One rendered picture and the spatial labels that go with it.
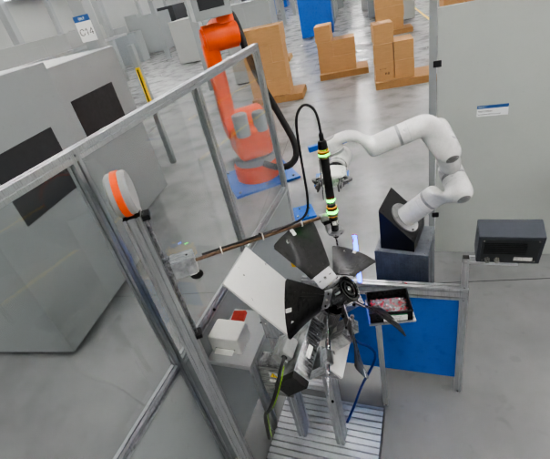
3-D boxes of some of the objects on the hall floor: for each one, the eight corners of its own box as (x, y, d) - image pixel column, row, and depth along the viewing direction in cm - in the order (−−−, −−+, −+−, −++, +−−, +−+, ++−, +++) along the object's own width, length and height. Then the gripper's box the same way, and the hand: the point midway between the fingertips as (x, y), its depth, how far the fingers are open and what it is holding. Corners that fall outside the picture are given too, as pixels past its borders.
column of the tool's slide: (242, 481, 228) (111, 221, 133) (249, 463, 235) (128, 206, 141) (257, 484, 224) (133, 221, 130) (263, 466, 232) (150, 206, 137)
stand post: (338, 451, 231) (315, 348, 183) (341, 436, 237) (319, 333, 189) (346, 453, 229) (324, 349, 181) (348, 438, 236) (328, 334, 188)
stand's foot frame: (268, 468, 231) (265, 461, 226) (290, 398, 266) (288, 391, 262) (376, 495, 207) (375, 488, 203) (384, 415, 243) (383, 408, 238)
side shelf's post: (271, 429, 250) (238, 341, 207) (273, 423, 253) (240, 335, 210) (277, 430, 249) (245, 341, 205) (279, 424, 252) (248, 336, 208)
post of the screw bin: (383, 405, 248) (374, 315, 206) (382, 401, 250) (373, 311, 208) (388, 405, 248) (380, 315, 206) (387, 401, 250) (379, 311, 208)
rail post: (453, 391, 247) (459, 300, 206) (453, 385, 250) (459, 295, 209) (461, 392, 245) (467, 300, 204) (460, 386, 248) (467, 295, 207)
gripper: (315, 161, 167) (304, 181, 153) (356, 159, 160) (349, 179, 147) (318, 178, 171) (308, 198, 157) (358, 176, 164) (351, 197, 151)
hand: (328, 187), depth 153 cm, fingers open, 8 cm apart
